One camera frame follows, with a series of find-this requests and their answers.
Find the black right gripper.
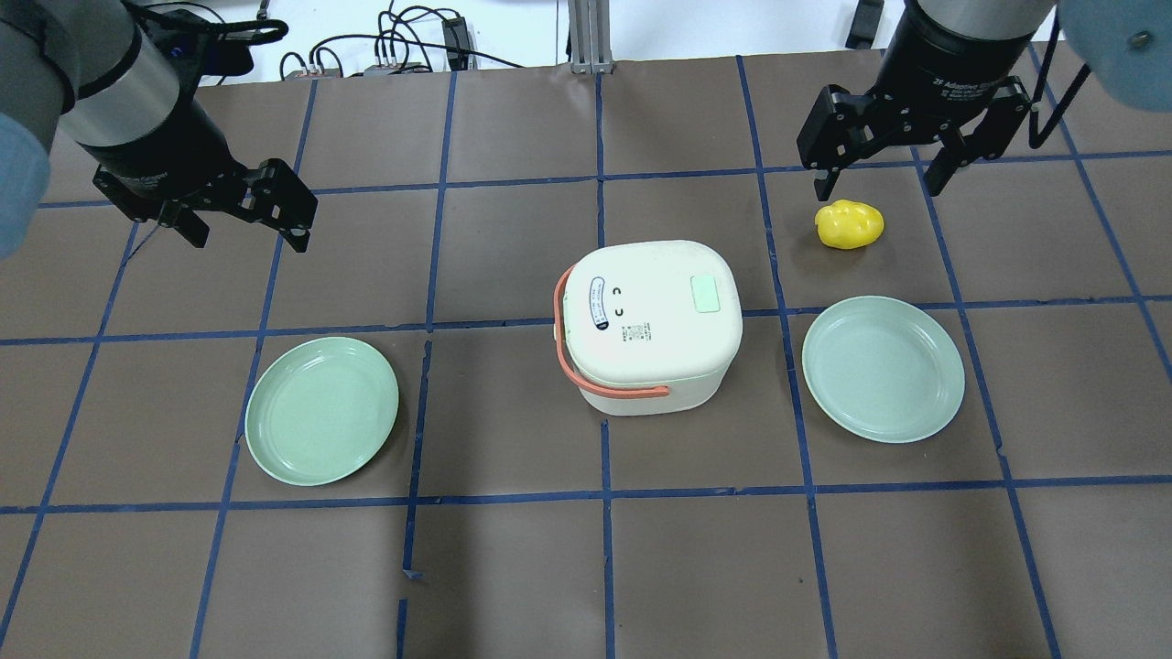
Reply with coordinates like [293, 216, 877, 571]
[797, 4, 1031, 201]

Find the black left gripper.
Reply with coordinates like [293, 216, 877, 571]
[91, 98, 318, 254]

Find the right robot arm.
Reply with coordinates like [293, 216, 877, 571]
[796, 1, 1171, 201]

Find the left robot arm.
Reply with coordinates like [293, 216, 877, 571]
[1, 1, 318, 257]

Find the black object top right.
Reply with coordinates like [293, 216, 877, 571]
[844, 0, 884, 50]

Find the yellow toy fruit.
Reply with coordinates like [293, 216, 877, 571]
[815, 201, 886, 250]

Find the green plate left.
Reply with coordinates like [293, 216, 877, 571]
[244, 335, 398, 487]

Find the pale green plate right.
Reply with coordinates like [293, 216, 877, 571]
[802, 295, 966, 444]

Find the black power adapter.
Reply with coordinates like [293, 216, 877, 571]
[442, 16, 472, 72]

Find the black cables bundle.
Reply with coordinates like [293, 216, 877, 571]
[279, 0, 550, 81]

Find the aluminium frame post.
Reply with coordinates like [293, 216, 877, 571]
[568, 0, 614, 75]

